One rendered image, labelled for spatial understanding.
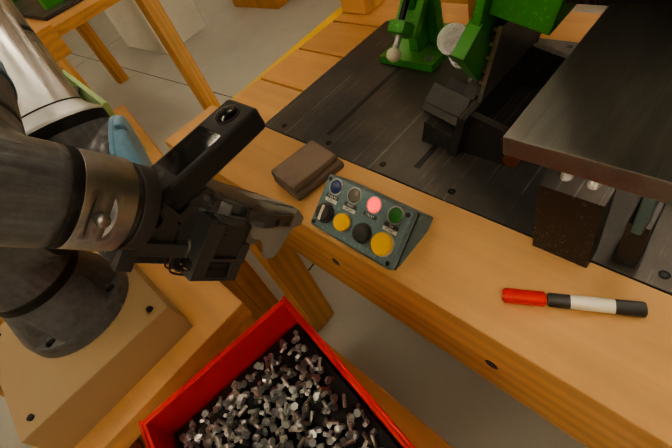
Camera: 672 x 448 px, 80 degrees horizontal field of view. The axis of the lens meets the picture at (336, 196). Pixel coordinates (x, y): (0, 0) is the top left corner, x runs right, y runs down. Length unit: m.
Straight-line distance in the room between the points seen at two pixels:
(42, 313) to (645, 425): 0.65
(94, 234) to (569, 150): 0.33
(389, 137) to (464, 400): 0.92
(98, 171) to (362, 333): 1.27
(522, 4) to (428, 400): 1.15
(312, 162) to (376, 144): 0.12
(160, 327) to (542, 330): 0.48
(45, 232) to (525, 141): 0.33
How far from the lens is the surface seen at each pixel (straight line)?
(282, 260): 1.21
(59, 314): 0.64
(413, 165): 0.64
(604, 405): 0.47
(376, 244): 0.51
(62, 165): 0.32
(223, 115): 0.39
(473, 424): 1.38
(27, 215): 0.31
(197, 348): 0.65
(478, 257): 0.53
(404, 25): 0.81
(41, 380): 0.69
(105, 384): 0.66
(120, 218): 0.33
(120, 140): 0.54
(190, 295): 0.70
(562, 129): 0.33
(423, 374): 1.42
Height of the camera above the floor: 1.34
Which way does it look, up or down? 45 degrees down
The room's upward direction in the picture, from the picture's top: 23 degrees counter-clockwise
